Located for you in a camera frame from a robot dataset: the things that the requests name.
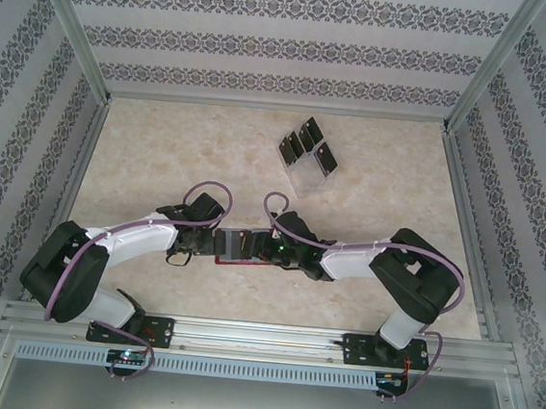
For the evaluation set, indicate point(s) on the black credit card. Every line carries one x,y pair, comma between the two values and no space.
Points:
295,146
225,243
306,139
315,130
286,153
251,245
327,157

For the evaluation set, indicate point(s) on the red leather card holder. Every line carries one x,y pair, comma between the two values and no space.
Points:
238,244

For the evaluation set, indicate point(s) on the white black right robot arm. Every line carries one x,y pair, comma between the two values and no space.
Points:
349,262

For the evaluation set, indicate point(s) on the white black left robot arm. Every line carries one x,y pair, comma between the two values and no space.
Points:
139,237

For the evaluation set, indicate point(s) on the clear acrylic card stand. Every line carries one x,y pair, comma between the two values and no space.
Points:
310,184

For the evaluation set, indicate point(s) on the small circuit board with lights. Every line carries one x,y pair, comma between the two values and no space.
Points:
125,355
392,378

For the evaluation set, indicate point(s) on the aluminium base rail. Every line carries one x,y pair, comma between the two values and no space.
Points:
255,340

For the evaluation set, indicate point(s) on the aluminium side rail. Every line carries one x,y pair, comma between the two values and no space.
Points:
468,223
71,185

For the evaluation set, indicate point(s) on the aluminium frame post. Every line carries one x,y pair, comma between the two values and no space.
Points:
73,21
495,61

